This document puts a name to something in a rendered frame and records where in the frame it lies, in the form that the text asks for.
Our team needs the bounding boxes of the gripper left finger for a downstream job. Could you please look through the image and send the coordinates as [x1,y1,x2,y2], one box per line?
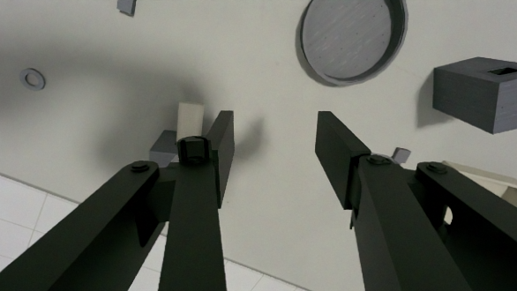
[0,110,235,291]

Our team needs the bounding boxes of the beige shallow open tray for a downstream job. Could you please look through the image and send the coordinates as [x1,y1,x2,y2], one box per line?
[441,160,517,224]

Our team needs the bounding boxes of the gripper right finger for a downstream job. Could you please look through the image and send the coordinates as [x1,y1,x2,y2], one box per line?
[315,111,517,291]

